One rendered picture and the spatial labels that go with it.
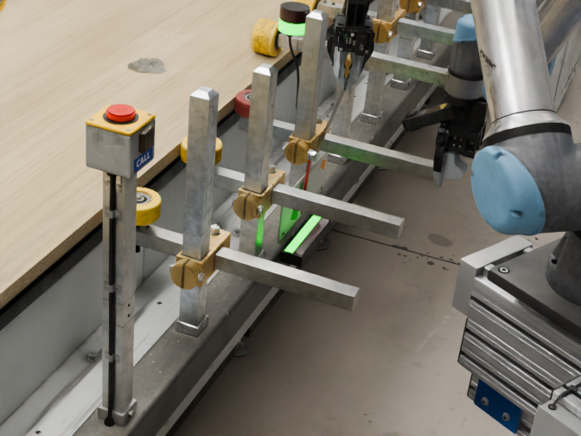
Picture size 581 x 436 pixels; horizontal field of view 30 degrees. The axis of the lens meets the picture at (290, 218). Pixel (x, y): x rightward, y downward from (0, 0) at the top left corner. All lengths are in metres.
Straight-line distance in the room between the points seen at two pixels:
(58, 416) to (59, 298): 0.20
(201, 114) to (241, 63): 0.79
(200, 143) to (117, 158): 0.30
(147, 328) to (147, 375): 0.25
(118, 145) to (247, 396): 1.54
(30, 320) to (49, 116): 0.52
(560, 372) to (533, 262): 0.16
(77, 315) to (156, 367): 0.21
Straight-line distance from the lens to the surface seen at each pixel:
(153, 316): 2.11
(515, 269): 1.59
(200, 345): 1.91
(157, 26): 2.67
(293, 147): 2.22
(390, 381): 3.01
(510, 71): 1.45
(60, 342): 1.97
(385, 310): 3.27
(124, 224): 1.53
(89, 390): 1.93
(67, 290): 1.92
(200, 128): 1.72
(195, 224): 1.80
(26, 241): 1.80
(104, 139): 1.46
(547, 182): 1.40
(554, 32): 1.90
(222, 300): 2.02
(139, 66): 2.43
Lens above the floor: 1.86
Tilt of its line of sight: 31 degrees down
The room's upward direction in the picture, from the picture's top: 6 degrees clockwise
